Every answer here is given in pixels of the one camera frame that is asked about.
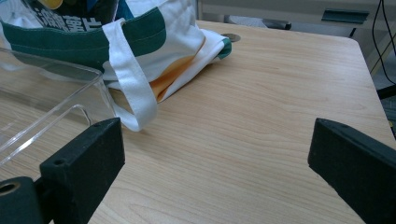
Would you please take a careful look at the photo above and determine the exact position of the white and green tote bag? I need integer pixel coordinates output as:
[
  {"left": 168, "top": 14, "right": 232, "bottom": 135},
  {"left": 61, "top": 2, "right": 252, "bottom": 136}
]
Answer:
[{"left": 0, "top": 0, "right": 233, "bottom": 133}]

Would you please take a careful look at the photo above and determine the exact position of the grey round cable grommet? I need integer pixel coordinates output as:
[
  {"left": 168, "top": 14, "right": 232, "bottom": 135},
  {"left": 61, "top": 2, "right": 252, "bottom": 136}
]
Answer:
[{"left": 220, "top": 33, "right": 242, "bottom": 43}]

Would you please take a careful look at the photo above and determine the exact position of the clear plastic tray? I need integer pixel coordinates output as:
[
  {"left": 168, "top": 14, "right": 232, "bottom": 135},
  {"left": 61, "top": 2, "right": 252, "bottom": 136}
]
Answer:
[{"left": 0, "top": 47, "right": 117, "bottom": 167}]

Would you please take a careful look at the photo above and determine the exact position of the dark snack packet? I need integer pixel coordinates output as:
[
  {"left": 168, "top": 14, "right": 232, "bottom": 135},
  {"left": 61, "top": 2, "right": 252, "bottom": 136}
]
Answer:
[{"left": 21, "top": 0, "right": 120, "bottom": 33}]

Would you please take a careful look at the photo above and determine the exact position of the black cable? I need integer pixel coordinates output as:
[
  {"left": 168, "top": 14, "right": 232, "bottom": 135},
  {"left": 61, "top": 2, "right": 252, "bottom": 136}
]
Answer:
[{"left": 371, "top": 0, "right": 396, "bottom": 86}]

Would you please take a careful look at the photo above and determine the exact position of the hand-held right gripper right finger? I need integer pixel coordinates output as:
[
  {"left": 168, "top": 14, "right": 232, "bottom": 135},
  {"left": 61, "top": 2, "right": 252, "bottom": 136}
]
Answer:
[{"left": 307, "top": 118, "right": 396, "bottom": 224}]

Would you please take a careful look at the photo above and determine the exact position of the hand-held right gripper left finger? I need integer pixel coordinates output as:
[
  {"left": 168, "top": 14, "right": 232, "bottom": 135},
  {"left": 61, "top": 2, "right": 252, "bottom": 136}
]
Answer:
[{"left": 39, "top": 117, "right": 126, "bottom": 224}]

